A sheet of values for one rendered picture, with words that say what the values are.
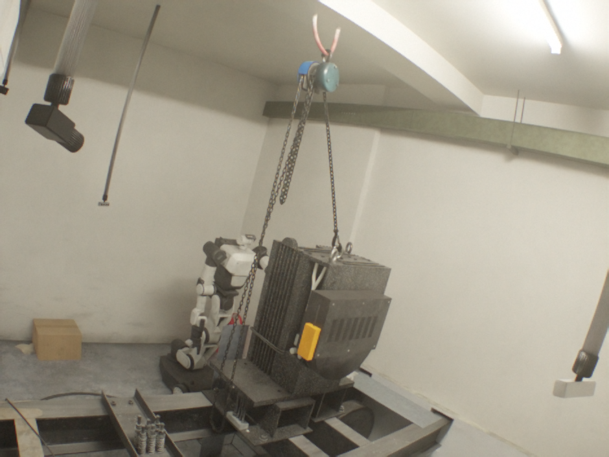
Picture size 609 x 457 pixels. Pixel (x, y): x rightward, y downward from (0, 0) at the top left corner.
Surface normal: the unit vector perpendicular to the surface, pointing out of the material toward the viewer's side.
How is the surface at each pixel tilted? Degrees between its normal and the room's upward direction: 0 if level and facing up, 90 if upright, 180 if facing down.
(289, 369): 90
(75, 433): 90
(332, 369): 90
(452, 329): 90
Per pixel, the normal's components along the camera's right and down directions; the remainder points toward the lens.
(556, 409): -0.74, -0.10
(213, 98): 0.63, 0.25
